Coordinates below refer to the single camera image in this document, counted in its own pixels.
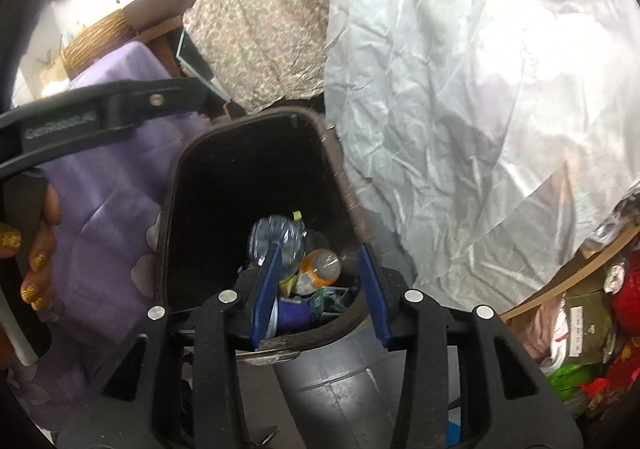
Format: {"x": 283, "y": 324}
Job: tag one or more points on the purple yogurt cup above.
{"x": 295, "y": 316}

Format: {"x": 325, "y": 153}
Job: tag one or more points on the green snack wrapper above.
{"x": 289, "y": 285}

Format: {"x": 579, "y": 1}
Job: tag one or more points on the orange and white drink bottle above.
{"x": 320, "y": 266}

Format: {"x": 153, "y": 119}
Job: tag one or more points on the olive green box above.
{"x": 590, "y": 319}

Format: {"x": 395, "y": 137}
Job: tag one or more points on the brown box with cream lid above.
{"x": 157, "y": 4}

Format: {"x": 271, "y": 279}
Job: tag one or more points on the wicker basket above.
{"x": 97, "y": 44}

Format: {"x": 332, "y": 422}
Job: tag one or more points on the curved wooden strip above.
{"x": 575, "y": 274}

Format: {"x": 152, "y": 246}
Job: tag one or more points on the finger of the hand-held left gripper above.
{"x": 150, "y": 101}

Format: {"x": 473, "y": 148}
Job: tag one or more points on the green floral milk carton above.
{"x": 330, "y": 301}

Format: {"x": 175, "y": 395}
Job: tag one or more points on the floral cloth cover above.
{"x": 255, "y": 39}

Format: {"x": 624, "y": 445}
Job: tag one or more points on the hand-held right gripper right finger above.
{"x": 374, "y": 299}

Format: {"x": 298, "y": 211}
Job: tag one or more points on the dark trash bin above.
{"x": 325, "y": 394}

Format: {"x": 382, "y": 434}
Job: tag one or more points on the purple printed tablecloth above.
{"x": 100, "y": 209}

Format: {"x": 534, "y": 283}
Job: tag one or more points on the crushed clear plastic bottle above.
{"x": 280, "y": 234}

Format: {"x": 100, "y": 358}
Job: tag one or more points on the person's left hand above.
{"x": 42, "y": 249}

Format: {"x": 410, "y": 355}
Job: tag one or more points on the white plastic sheet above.
{"x": 450, "y": 79}

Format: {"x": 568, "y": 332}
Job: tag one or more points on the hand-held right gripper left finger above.
{"x": 265, "y": 299}

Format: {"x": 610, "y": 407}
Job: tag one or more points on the red patterned bag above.
{"x": 620, "y": 379}

